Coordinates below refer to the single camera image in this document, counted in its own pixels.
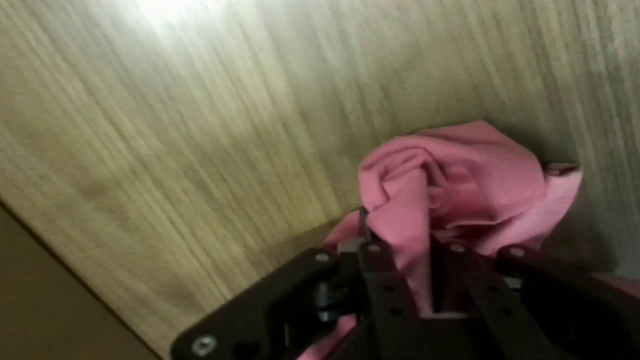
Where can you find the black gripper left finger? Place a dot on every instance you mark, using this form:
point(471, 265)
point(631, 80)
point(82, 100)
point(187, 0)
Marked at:
point(393, 312)

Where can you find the pink cloth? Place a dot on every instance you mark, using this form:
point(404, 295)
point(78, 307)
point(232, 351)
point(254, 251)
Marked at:
point(466, 172)

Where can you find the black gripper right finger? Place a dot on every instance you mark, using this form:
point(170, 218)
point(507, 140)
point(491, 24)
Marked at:
point(487, 312)

